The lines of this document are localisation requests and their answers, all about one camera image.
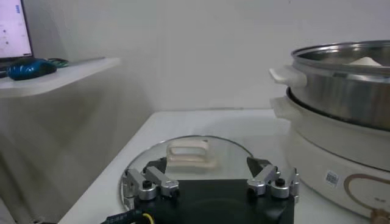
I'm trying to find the white side desk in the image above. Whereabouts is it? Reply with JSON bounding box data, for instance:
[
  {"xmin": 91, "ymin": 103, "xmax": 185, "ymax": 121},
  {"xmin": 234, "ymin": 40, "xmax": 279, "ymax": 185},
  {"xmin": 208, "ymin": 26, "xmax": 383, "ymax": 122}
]
[{"xmin": 0, "ymin": 57, "xmax": 122, "ymax": 98}]

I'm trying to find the open laptop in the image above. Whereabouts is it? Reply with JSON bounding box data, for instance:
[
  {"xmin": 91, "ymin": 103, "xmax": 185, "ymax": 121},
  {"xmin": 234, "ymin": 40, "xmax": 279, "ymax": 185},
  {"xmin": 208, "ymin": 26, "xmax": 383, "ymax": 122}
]
[{"xmin": 0, "ymin": 0, "xmax": 34, "ymax": 71}]

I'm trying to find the green pointed strip tool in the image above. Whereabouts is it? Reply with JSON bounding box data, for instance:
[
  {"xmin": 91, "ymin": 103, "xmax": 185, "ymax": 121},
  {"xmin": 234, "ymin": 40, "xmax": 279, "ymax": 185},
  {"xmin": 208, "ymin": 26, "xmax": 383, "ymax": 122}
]
[{"xmin": 48, "ymin": 57, "xmax": 69, "ymax": 68}]

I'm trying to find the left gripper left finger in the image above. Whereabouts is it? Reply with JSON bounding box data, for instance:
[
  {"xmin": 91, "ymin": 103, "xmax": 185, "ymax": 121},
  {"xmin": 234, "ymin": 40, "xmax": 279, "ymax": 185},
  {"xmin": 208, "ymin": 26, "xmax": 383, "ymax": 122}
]
[{"xmin": 121, "ymin": 156, "xmax": 180, "ymax": 201}]

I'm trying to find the round glass lid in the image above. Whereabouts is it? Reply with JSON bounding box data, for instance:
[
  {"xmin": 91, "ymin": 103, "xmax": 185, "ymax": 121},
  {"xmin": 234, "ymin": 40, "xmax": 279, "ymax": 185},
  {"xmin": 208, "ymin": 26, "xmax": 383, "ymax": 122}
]
[{"xmin": 120, "ymin": 135, "xmax": 254, "ymax": 211}]

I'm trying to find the steel steamer basket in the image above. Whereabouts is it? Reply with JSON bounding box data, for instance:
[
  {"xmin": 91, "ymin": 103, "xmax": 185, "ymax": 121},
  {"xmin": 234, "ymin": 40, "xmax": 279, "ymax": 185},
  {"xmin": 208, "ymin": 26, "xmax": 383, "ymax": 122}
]
[{"xmin": 269, "ymin": 40, "xmax": 390, "ymax": 131}]

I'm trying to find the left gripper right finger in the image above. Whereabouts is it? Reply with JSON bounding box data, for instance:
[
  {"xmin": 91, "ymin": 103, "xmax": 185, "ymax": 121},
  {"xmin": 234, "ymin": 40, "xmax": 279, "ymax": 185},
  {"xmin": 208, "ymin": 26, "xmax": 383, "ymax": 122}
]
[{"xmin": 246, "ymin": 156, "xmax": 300, "ymax": 204}]

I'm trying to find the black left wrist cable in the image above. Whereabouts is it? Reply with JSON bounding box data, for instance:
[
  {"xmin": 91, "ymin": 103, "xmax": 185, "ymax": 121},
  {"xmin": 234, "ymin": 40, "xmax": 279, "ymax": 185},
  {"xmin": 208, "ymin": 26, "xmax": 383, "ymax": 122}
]
[{"xmin": 100, "ymin": 209, "xmax": 156, "ymax": 224}]

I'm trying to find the white electric cooker base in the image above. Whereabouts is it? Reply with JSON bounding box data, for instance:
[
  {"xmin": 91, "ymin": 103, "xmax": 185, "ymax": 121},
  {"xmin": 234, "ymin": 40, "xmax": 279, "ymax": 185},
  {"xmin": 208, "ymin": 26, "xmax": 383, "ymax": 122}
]
[{"xmin": 270, "ymin": 88, "xmax": 390, "ymax": 222}]

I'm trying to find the blue computer mouse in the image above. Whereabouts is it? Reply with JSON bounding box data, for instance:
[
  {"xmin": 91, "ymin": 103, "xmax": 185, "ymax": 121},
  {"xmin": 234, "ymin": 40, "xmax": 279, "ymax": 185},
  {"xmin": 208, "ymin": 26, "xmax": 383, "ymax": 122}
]
[{"xmin": 6, "ymin": 58, "xmax": 58, "ymax": 82}]

